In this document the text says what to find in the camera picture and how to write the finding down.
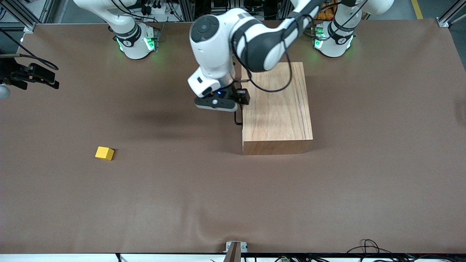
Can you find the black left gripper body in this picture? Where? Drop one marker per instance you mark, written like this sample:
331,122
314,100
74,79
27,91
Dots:
230,94

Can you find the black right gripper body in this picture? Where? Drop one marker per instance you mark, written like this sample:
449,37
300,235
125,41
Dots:
14,74

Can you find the yellow wooden block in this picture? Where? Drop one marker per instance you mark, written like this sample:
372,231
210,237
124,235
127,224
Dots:
104,153

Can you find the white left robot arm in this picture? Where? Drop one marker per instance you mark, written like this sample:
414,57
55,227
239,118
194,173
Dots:
214,54

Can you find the grey arm base connector box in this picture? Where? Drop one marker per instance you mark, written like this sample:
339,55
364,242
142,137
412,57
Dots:
157,36
316,36

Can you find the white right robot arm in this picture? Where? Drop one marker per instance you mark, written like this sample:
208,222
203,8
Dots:
134,49

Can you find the light wooden cabinet box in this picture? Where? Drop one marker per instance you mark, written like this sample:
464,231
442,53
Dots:
276,116

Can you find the aluminium extrusion column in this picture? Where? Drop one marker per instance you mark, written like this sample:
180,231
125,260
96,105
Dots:
282,9
187,11

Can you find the power strip with black plugs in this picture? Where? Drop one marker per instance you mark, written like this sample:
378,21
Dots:
154,7

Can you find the brown table cover sheet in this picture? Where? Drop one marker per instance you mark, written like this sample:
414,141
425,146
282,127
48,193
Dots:
182,200

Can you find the orange packet pile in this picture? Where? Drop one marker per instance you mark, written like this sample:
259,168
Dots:
327,14

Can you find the aluminium frame post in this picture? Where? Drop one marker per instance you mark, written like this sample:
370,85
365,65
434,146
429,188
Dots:
446,20
25,23

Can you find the metal table edge bracket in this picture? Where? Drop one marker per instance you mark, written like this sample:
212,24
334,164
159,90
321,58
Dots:
236,249

